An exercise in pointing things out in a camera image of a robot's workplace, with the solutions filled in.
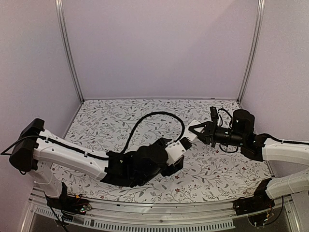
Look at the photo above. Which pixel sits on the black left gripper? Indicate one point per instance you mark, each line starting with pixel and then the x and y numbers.
pixel 177 166

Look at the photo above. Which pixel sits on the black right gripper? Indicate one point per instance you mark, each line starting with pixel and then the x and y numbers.
pixel 212 135

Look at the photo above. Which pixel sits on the white remote control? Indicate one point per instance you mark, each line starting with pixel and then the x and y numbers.
pixel 193 123

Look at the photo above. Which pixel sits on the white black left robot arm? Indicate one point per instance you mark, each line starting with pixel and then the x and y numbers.
pixel 37 148

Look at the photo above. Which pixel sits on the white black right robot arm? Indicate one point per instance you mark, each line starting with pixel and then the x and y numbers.
pixel 257 147

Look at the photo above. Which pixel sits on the floral patterned table mat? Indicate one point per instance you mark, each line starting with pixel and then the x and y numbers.
pixel 106 125

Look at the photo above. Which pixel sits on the front aluminium rail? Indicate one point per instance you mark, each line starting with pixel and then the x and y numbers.
pixel 175 209

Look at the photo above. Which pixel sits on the right aluminium frame post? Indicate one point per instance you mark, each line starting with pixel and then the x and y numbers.
pixel 253 49

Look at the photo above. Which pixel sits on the aluminium frame post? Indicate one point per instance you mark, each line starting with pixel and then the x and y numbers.
pixel 67 49
pixel 253 49

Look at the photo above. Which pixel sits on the left aluminium frame post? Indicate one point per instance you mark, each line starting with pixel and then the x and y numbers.
pixel 67 49

